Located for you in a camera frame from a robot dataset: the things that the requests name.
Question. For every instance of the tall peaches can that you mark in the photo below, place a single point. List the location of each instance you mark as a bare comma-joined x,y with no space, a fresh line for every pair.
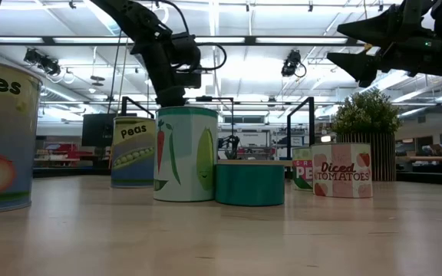
6,153

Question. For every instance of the black ceiling spotlight fixture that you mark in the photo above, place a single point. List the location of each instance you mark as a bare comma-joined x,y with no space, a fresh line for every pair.
44,63

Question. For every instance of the short green peas can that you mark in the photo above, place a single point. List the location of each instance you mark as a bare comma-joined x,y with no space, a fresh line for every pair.
302,172

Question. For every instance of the black table frame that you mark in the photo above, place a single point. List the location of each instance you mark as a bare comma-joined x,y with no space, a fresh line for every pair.
71,172

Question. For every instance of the wooden shelf black frame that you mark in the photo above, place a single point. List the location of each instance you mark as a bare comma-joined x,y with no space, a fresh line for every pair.
312,122

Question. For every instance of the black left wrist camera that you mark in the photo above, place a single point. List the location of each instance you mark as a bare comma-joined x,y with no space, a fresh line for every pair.
186,53

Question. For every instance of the white mixed vegetables can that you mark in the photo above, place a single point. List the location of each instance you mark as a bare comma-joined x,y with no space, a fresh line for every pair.
184,153

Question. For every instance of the black monitor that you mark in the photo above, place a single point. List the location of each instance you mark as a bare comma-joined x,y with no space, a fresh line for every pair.
96,130

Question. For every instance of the tall blue peas can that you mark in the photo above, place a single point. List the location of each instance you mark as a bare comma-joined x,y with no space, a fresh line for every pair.
132,153

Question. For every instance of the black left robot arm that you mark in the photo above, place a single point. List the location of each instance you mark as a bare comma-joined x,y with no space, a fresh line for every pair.
129,15

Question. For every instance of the short teal can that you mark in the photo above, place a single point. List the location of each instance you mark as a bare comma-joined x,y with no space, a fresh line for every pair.
249,186

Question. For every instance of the red background crates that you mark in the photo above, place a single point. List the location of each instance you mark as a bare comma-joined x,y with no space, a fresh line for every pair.
67,151

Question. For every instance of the background wooden table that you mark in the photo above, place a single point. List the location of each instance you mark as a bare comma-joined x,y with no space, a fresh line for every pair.
432,158

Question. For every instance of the short diced tomatoes can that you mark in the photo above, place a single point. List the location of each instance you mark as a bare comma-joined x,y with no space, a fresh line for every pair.
342,172

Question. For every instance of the green plant slatted pot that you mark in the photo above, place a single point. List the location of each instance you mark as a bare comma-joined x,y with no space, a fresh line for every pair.
367,115

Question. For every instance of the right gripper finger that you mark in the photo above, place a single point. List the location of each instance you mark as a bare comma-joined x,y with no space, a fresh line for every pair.
359,65
378,28

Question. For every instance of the black overhead camera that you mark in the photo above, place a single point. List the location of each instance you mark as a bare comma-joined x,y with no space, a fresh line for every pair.
292,61

